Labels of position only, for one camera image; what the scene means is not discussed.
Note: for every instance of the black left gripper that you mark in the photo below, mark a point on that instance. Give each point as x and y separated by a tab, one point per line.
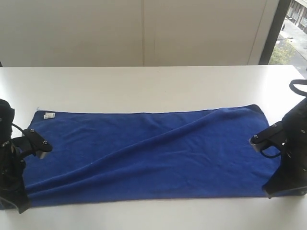
12	166

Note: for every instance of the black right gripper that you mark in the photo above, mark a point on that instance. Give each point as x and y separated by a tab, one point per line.
292	173

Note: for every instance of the blue towel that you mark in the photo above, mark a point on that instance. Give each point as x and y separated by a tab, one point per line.
139	156

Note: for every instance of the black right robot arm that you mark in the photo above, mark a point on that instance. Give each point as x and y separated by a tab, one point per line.
295	127

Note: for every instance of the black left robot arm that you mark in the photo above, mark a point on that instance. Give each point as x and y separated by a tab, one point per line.
6	118

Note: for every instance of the white clothing label tag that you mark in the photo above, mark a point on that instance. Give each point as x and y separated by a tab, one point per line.
49	115

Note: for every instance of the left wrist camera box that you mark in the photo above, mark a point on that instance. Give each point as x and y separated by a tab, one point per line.
31	143

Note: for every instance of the dark window frame post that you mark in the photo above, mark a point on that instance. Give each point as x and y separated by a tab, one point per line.
273	34

